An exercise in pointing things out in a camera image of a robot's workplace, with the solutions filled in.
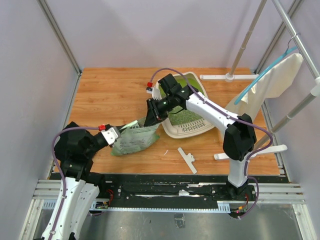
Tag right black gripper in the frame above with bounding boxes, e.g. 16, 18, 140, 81
144, 94, 175, 128

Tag green cat litter bag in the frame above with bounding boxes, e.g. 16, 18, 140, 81
111, 117, 160, 156

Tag white plastic bag clip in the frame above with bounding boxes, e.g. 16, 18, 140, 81
177, 147, 197, 174

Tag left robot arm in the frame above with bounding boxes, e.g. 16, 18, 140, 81
40, 122, 121, 240

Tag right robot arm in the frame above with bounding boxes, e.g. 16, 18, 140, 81
144, 74, 257, 200

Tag beige green litter box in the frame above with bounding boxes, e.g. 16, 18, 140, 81
161, 71, 215, 139

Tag black cloth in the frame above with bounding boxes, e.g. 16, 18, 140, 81
53, 121, 97, 178

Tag teal clothes hanger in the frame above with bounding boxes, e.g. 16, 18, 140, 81
234, 32, 301, 105

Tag cream fabric bag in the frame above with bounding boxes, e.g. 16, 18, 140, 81
225, 53, 304, 120

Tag white metal drying rack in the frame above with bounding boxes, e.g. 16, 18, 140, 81
199, 0, 320, 161

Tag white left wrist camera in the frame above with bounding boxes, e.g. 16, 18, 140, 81
101, 126, 121, 146

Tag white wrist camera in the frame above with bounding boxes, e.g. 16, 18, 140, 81
146, 82, 162, 100
101, 126, 121, 146

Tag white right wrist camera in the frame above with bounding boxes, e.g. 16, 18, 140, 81
146, 82, 162, 100

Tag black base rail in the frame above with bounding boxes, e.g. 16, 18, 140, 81
49, 172, 288, 213

